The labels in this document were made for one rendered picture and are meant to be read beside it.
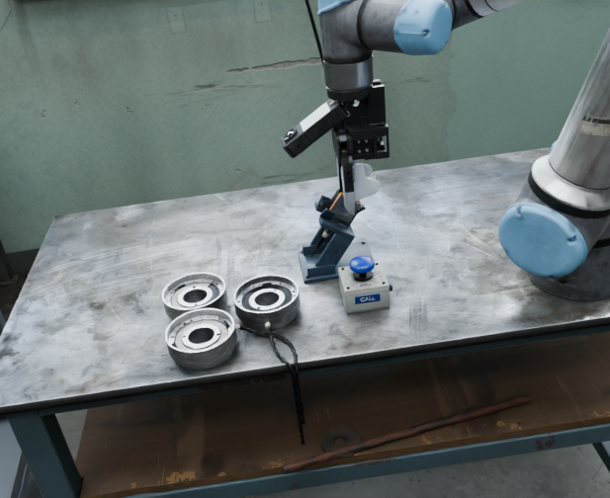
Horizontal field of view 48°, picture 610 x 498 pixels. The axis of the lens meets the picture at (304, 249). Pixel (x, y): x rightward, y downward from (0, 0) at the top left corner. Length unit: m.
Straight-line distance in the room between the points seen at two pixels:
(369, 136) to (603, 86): 0.37
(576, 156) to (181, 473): 0.80
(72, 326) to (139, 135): 1.59
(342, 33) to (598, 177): 0.40
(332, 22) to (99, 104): 1.76
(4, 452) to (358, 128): 1.27
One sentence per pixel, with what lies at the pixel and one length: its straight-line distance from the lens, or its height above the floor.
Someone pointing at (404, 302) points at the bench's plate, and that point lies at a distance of 1.10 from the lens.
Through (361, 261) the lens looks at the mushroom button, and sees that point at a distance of 1.07.
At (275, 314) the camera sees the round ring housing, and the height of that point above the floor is 0.83.
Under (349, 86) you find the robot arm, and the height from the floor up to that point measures 1.13.
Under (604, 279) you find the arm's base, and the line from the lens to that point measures 1.12.
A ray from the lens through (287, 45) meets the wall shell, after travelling 2.59.
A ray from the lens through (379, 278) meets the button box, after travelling 1.08.
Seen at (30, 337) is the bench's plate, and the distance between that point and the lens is 1.21.
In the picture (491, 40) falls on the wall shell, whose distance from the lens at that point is 2.75.
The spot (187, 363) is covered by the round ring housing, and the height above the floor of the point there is 0.82.
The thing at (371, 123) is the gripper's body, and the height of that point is 1.06.
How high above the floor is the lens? 1.45
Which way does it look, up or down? 31 degrees down
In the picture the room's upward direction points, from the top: 7 degrees counter-clockwise
